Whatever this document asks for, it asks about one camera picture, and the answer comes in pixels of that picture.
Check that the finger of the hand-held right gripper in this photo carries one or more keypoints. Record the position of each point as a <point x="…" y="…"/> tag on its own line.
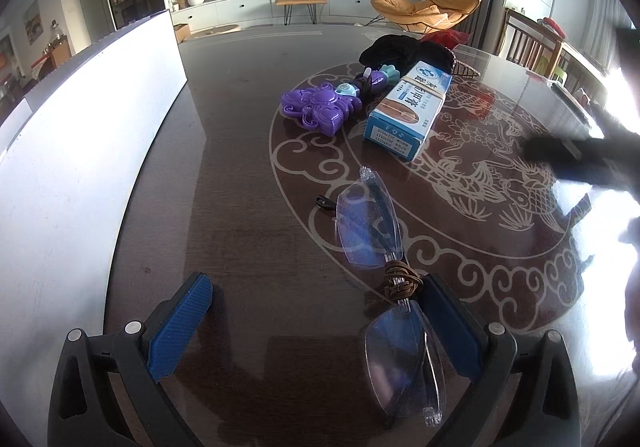
<point x="560" y="154"/>

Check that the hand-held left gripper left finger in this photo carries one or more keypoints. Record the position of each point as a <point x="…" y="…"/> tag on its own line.
<point x="180" y="327"/>

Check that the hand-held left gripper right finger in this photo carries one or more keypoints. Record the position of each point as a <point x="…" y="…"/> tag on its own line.
<point x="455" y="327"/>

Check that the clear folding glasses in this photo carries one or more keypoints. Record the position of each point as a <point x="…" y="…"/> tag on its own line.
<point x="367" y="227"/>

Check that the white board panel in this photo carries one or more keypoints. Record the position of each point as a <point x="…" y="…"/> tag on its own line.
<point x="75" y="152"/>

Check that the dark patterned desktop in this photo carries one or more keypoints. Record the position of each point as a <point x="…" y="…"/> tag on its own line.
<point x="250" y="227"/>

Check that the black remote control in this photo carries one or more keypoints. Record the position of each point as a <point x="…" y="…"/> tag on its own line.
<point x="570" y="99"/>

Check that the wooden chair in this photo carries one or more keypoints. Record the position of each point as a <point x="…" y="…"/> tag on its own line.
<point x="530" y="39"/>

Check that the red cloth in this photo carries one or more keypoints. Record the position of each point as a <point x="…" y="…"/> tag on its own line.
<point x="555" y="24"/>

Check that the blue and white medicine box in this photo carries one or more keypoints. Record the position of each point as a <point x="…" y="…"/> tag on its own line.
<point x="400" y="127"/>

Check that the teal shell plastic toy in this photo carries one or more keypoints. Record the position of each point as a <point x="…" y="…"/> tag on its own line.
<point x="389" y="73"/>

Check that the black cloth pouch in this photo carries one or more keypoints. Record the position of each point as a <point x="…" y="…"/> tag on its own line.
<point x="400" y="49"/>

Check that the orange lounge chair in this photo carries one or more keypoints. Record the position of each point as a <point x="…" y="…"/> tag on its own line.
<point x="410" y="4"/>

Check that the purple plastic toy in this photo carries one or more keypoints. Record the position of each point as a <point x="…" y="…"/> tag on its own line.
<point x="320" y="109"/>

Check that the cardboard box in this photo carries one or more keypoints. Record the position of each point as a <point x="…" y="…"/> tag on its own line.
<point x="181" y="31"/>

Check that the wooden bench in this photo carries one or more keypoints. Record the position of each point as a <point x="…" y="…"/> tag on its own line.
<point x="300" y="1"/>

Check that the white television console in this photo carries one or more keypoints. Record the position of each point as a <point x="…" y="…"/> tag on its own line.
<point x="235" y="7"/>

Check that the white door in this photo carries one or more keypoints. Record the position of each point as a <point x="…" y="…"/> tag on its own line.
<point x="92" y="2"/>

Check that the framed wall painting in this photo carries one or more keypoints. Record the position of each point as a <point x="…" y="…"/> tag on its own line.
<point x="32" y="22"/>

